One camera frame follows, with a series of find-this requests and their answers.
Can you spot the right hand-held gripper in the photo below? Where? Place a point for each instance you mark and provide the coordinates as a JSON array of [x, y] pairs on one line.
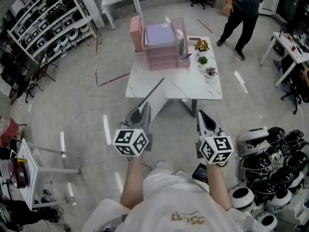
[[217, 146]]

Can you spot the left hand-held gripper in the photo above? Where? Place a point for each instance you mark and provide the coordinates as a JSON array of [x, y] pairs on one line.
[[131, 141]]

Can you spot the pink desk organizer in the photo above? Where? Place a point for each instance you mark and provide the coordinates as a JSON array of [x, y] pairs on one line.
[[166, 53]]

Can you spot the person's left forearm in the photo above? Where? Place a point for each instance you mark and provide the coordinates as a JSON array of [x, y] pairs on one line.
[[131, 182]]

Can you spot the person's right forearm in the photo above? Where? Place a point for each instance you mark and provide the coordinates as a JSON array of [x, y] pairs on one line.
[[218, 187]]

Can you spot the white work desk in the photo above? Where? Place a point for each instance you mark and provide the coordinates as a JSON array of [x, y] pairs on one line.
[[289, 49]]

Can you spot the black tablet device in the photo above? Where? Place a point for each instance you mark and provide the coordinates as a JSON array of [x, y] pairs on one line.
[[200, 173]]

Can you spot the person's white shoe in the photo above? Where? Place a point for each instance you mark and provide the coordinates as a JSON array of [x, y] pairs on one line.
[[179, 171], [162, 164]]

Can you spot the white marble-top table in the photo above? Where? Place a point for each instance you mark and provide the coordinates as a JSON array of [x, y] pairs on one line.
[[193, 86]]

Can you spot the pile of black white helmets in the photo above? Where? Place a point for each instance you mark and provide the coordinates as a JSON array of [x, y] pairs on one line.
[[272, 168]]

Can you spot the purple pen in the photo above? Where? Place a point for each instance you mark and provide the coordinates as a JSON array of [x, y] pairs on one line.
[[188, 55]]

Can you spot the person's white shirt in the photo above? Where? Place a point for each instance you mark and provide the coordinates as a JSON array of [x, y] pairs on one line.
[[173, 207]]

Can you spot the potted plant with purple leaves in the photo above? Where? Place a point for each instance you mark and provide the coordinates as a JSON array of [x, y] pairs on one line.
[[210, 72]]

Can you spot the pink file box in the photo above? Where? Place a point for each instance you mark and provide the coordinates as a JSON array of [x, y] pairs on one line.
[[135, 34]]

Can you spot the lilac folder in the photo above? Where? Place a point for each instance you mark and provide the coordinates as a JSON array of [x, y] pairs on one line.
[[159, 34]]

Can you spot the small green succulent pot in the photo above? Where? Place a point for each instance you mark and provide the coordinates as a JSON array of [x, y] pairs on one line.
[[202, 61]]

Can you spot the white flat box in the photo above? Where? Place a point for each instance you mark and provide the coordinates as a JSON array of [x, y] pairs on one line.
[[194, 39]]

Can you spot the potted plant with orange flowers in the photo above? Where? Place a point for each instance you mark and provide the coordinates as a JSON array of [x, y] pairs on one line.
[[202, 46]]

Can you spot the black swivel chair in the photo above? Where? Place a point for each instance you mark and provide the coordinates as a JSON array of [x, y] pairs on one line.
[[293, 86]]

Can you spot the small white table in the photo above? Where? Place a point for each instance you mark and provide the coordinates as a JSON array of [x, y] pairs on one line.
[[120, 2]]

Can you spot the white shelf rack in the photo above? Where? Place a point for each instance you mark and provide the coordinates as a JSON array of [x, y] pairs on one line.
[[72, 7]]

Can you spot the white side table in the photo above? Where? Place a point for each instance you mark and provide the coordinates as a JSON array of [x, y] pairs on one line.
[[30, 168]]

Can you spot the rows of helmets on rack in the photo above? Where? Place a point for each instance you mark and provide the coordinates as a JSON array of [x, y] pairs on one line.
[[49, 18]]

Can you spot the red cloth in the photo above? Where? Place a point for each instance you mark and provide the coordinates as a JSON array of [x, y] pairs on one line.
[[9, 132]]

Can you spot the purple round case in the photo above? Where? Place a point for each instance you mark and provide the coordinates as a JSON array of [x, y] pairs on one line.
[[19, 174]]

